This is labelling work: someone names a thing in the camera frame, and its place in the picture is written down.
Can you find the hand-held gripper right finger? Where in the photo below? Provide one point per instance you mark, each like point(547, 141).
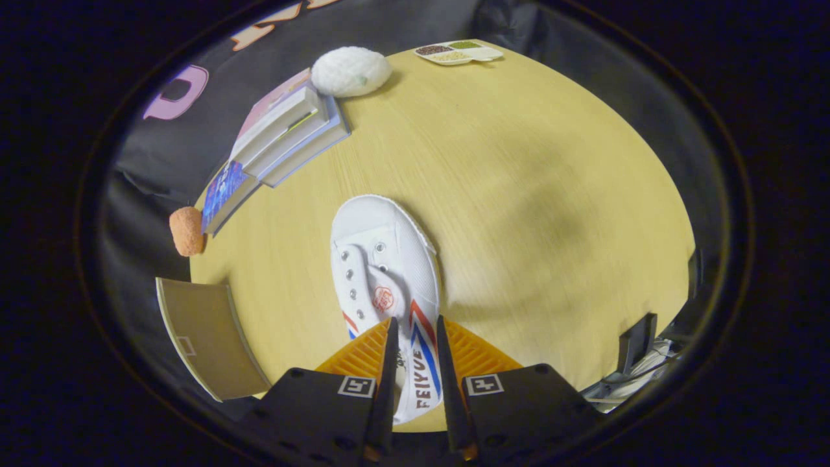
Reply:
point(449, 389)

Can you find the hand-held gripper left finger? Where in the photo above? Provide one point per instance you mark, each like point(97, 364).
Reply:
point(388, 389)

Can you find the white canvas shoe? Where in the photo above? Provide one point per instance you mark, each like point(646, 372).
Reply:
point(382, 227)

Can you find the beige fabric storage box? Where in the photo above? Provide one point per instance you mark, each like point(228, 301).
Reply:
point(207, 337)

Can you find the lavender cover book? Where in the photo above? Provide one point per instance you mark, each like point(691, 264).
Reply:
point(318, 149)

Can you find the orange sponge ball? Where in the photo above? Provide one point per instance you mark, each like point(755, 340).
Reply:
point(187, 231)

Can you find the blue cover book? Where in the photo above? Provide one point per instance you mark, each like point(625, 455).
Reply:
point(220, 191)

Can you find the white cover book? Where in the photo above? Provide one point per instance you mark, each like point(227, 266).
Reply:
point(292, 139)

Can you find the pink cover book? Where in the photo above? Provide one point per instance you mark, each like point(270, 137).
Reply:
point(272, 104)

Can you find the white fluffy ball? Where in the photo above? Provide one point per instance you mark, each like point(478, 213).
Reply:
point(350, 71)

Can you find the black backdrop cloth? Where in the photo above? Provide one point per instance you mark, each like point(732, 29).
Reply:
point(155, 149)

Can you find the white divided grain tray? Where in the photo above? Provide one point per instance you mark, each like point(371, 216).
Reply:
point(457, 53)

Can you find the black stand bracket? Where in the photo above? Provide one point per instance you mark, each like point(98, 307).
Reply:
point(635, 344)

